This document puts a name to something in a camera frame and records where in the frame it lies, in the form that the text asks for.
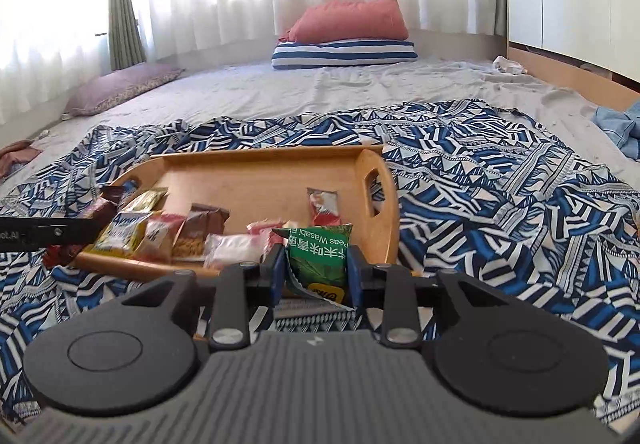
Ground grey bed sheet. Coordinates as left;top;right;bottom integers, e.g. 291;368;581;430
1;59;639;195

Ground blue white striped pillow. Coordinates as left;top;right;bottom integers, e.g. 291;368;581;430
271;38;418;70

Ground white clear snack packet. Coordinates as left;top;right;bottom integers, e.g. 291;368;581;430
204;234;268;268

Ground pink white snack packet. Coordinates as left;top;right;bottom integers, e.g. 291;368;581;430
132;212;186;264

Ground dark red snack packet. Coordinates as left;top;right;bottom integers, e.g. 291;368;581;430
42;184;136;271

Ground grey green drape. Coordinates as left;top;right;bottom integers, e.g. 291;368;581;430
107;0;146;71

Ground light blue clothing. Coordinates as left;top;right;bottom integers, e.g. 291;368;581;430
592;101;640;161

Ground brown cracker snack packet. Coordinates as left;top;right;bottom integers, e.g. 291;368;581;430
171;203;230;262

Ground green wasabi peas packet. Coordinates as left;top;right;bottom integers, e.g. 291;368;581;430
273;224;352;305

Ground purple floral pillow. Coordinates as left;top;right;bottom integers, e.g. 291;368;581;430
63;62;183;118

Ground red white long snack bar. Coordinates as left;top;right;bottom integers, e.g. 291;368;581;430
307;188;342;227

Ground red pink pillow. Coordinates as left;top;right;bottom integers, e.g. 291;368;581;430
280;0;409;44

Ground gold foil snack packet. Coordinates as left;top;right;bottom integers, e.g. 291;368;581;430
120;187;167;213

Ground blue white patterned blanket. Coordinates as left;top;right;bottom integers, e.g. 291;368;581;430
1;99;639;424

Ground red Biscoff biscuit packet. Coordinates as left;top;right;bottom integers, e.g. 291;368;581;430
246;219;285;253

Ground yellow American snack packet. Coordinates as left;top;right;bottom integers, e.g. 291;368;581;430
89;212;151;257

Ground brown cloth on bed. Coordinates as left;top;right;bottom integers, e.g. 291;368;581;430
0;139;41;178

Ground white crumpled cloth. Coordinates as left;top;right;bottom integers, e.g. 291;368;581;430
492;56;527;75

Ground wooden serving tray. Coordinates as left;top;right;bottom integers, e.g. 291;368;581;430
71;143;402;283

